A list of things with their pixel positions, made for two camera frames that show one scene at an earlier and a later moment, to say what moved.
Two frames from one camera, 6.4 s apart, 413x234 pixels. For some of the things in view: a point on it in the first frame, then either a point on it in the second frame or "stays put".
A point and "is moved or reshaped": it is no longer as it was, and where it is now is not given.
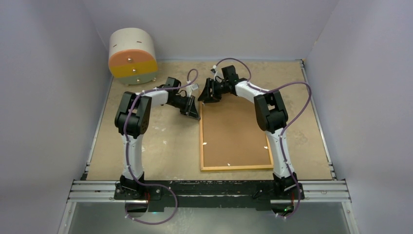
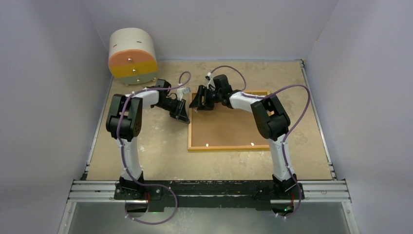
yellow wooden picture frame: (206, 168) -> (262, 93)
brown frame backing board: (233, 134) is moved or reshaped
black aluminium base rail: (210, 195) stays put
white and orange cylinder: (132, 58) stays put
